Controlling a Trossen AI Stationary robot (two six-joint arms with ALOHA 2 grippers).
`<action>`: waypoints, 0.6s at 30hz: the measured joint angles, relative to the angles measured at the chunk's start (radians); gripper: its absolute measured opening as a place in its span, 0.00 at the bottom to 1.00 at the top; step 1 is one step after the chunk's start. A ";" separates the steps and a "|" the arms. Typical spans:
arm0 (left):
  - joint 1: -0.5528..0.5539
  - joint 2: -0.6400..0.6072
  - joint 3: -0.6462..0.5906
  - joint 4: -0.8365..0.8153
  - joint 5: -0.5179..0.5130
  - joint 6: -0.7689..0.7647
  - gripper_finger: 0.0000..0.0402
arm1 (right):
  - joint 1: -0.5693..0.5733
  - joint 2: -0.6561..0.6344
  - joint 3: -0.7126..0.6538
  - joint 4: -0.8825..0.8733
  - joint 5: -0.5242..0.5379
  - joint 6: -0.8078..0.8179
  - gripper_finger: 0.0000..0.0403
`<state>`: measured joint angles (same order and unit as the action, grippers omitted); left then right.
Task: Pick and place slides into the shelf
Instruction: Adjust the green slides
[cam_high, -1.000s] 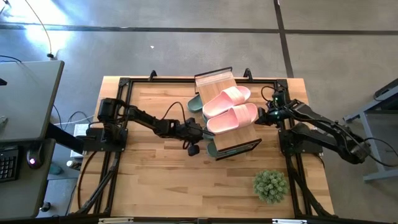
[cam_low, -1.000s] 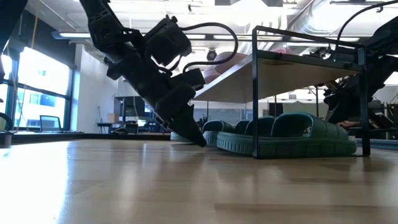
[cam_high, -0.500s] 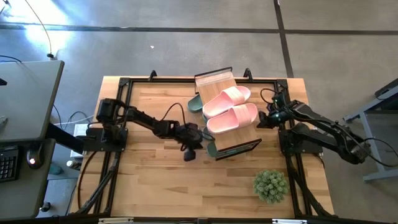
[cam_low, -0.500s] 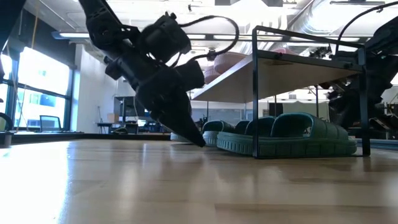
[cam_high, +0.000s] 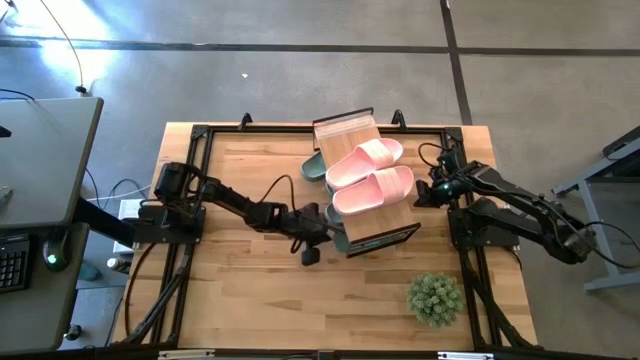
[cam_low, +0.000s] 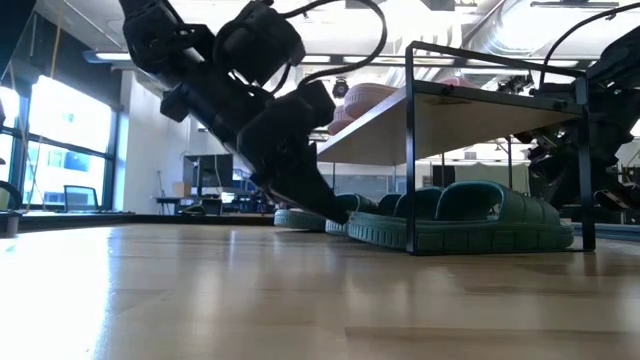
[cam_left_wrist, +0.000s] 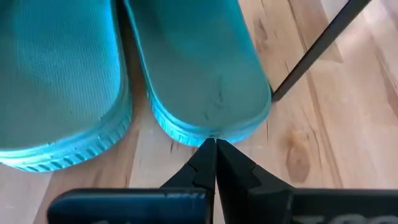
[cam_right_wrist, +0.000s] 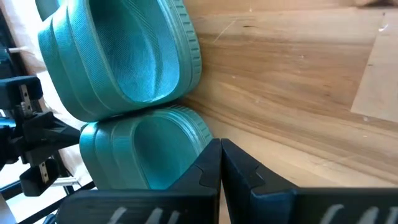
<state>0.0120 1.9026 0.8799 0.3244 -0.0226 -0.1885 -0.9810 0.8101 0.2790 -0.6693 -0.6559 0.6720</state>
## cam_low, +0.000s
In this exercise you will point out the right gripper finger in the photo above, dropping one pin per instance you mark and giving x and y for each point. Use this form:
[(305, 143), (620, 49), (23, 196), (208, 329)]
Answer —
[(555, 182)]

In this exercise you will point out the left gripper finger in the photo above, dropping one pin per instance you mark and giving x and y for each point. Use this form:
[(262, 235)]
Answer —
[(305, 180), (300, 206)]

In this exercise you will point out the pink rubber slide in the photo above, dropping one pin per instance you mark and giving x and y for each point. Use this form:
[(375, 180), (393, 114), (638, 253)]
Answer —
[(370, 100), (337, 122)]

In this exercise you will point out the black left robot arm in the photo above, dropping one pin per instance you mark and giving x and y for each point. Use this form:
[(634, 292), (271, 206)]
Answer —
[(150, 35)]

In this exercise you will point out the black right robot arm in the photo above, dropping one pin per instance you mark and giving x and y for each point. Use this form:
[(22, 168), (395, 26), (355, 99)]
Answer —
[(620, 60)]

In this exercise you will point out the dark background monitor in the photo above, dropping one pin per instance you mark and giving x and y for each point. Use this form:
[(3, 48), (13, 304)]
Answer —
[(210, 170)]

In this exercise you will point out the black ceiling spotlight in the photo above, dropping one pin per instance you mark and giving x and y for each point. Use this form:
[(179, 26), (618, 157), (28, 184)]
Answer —
[(340, 88)]

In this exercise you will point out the large office window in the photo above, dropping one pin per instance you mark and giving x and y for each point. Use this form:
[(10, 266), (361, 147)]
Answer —
[(65, 130)]

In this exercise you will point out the small dark background screen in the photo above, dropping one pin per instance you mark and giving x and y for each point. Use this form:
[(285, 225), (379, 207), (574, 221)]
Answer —
[(80, 197)]

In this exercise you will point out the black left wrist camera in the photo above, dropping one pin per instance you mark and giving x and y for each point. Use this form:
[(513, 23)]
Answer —
[(316, 105)]

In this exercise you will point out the black ceiling light rail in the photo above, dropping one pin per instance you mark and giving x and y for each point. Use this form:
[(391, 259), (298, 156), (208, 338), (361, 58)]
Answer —
[(500, 62)]

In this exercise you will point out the wooden shelf black metal frame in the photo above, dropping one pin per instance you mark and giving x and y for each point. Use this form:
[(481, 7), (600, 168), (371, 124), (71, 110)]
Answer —
[(450, 125)]

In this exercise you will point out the silver ceiling air duct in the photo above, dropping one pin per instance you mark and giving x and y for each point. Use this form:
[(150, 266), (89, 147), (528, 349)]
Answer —
[(500, 30)]

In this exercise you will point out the black aluminium table frame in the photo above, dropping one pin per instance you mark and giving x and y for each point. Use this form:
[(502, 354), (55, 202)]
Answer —
[(150, 220)]

